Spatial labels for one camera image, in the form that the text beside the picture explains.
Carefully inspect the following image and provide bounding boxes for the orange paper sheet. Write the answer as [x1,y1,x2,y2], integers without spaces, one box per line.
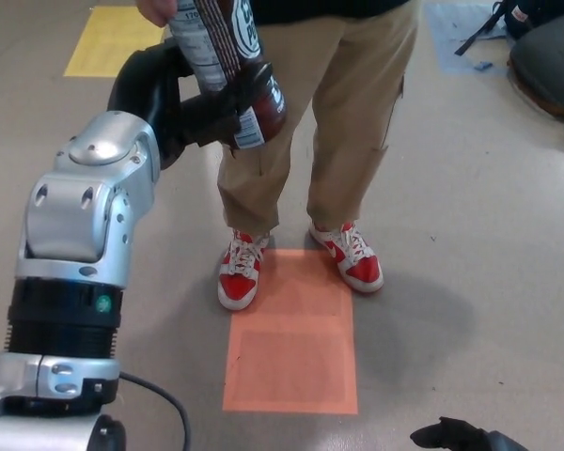
[222,248,360,415]

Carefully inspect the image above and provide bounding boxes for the person's right hand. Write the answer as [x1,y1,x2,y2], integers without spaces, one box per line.
[135,0,180,28]

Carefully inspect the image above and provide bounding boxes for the khaki cargo trousers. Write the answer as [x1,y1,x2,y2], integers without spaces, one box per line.
[215,0,422,234]

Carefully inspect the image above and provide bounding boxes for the person's red white sneaker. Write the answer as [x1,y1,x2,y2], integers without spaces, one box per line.
[217,227,270,312]
[308,220,385,293]

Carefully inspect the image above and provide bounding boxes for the robot left black hand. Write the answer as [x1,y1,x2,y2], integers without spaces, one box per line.
[106,37,276,171]

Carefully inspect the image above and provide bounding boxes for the navy backpack with strap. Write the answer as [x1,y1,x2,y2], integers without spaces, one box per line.
[454,0,564,56]

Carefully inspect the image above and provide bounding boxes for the person's right red white sneaker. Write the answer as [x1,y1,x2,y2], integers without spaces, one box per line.
[217,227,270,312]

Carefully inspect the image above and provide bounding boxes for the robot right black hand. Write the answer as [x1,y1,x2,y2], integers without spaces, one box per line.
[409,415,493,451]

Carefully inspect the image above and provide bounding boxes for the brown protein shake bottle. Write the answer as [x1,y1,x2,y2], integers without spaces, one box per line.
[167,0,289,150]

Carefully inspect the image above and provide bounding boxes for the person's left red white sneaker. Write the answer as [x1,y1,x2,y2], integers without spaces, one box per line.
[308,220,385,293]

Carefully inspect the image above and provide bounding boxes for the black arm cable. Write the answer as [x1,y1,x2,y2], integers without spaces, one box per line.
[117,370,192,451]

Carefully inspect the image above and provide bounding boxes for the yellow paper sheet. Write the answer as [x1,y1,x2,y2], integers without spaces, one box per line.
[63,5,165,78]

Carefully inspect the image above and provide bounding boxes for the blue paper sheet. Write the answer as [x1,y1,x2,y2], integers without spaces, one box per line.
[425,3,511,74]

